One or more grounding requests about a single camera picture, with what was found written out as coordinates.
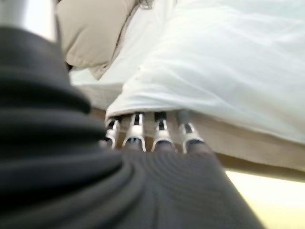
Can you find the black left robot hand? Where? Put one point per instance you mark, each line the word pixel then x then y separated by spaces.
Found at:
pixel 95 186

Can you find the white duvet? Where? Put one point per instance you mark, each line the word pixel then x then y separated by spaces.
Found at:
pixel 214 59

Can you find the white bed sheet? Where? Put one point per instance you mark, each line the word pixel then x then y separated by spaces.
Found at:
pixel 124 71

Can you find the beige bed blanket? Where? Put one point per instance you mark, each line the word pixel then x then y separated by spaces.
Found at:
pixel 250 143

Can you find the large beige pillow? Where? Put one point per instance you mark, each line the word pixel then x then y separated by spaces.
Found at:
pixel 90 35

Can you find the woven fringed cushion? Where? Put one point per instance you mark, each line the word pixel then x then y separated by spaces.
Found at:
pixel 145 4

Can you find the brown upholstered bed frame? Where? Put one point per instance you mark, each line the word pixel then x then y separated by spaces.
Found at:
pixel 274 170

